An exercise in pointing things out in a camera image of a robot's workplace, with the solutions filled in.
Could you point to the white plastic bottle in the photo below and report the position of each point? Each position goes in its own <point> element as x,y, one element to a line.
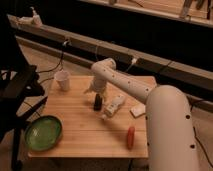
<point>113,106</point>

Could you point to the long metal rail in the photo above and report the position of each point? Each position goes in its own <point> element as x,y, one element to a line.
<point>192,74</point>

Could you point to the orange carrot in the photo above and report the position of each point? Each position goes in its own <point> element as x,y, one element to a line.
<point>130,137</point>

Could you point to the white paper cup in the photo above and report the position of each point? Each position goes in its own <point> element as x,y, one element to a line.
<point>62,78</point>

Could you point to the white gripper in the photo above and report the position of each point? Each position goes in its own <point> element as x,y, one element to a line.
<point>98,86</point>

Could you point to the green plate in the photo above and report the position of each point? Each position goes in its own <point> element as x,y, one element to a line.
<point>43,133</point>

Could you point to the black chair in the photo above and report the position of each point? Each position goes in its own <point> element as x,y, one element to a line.
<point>18,80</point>

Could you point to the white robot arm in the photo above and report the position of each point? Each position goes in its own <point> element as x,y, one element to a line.
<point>170,134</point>

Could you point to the white sponge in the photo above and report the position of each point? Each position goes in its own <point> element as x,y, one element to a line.
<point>138,110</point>

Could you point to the white spray bottle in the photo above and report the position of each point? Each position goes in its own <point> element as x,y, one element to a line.
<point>35,19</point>

